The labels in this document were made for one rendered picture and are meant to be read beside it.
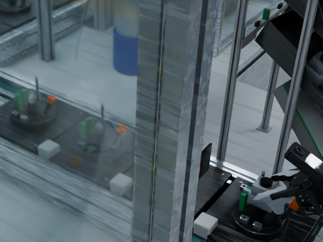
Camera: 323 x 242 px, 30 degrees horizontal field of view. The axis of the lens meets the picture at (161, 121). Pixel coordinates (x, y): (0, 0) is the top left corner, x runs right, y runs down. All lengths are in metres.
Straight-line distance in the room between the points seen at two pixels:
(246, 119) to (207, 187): 0.53
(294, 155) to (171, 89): 1.04
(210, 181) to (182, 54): 1.32
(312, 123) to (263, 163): 0.27
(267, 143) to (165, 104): 1.66
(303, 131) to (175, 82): 1.30
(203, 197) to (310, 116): 0.37
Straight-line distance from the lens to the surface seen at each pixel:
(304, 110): 1.66
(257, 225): 1.45
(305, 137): 1.60
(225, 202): 1.55
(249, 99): 2.18
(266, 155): 1.91
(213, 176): 1.62
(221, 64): 2.37
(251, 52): 2.49
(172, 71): 0.30
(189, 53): 0.30
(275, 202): 1.40
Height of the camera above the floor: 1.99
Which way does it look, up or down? 34 degrees down
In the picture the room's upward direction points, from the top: 4 degrees clockwise
